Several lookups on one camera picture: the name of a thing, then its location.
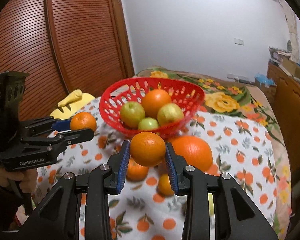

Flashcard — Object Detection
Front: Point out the small tangerine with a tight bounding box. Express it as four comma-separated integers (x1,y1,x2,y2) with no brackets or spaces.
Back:
129,132,166,167
157,174,175,197
126,156,150,182
70,112,97,133

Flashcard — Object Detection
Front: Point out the person's left hand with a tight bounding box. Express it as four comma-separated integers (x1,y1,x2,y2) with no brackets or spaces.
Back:
0,169,24,188

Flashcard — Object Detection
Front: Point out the floral blanket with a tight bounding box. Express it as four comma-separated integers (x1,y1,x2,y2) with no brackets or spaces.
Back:
135,66,294,233

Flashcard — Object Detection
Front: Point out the beige curtain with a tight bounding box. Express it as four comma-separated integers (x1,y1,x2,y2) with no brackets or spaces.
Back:
282,5,300,63

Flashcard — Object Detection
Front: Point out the wooden louvered wardrobe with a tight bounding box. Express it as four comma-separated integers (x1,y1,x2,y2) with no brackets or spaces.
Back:
0,0,135,160

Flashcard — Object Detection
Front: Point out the green apple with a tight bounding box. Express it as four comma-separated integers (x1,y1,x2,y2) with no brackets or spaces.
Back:
120,101,146,128
137,117,160,132

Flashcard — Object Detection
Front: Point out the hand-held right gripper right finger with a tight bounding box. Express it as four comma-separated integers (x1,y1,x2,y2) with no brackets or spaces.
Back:
165,142,278,240

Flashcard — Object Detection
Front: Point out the red plastic basket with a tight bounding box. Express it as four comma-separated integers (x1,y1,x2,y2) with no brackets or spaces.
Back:
99,77,205,138

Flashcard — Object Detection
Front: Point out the small cardboard box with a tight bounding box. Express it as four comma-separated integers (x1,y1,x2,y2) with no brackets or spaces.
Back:
255,81,277,98

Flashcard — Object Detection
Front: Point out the large orange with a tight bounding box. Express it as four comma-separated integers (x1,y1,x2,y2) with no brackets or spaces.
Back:
141,89,172,119
170,135,213,172

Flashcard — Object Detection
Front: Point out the stack of papers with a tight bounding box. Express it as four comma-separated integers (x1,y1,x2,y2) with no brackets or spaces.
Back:
269,46,294,64

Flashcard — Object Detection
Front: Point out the wooden cabinet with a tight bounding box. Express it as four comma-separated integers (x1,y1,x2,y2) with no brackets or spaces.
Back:
266,61,300,180

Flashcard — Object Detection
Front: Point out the yellow-green apple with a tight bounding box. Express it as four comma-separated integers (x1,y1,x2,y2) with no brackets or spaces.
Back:
157,103,185,126

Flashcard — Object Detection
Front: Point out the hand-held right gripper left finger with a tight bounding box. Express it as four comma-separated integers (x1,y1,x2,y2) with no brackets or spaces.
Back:
11,140,131,240

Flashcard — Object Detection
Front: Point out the orange print tablecloth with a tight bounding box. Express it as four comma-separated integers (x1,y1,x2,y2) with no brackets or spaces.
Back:
32,104,277,240

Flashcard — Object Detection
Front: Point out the yellow plush toy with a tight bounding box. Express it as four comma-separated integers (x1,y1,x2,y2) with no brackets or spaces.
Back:
49,89,95,119

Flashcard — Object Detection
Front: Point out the blue plastic bag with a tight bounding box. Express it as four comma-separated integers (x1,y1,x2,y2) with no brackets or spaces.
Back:
255,72,274,87

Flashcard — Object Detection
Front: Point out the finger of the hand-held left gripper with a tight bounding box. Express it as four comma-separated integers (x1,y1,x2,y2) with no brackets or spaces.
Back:
27,116,73,133
21,127,95,155

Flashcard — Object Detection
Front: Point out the person's left forearm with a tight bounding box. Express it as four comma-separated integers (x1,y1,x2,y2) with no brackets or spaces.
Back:
0,184,28,240

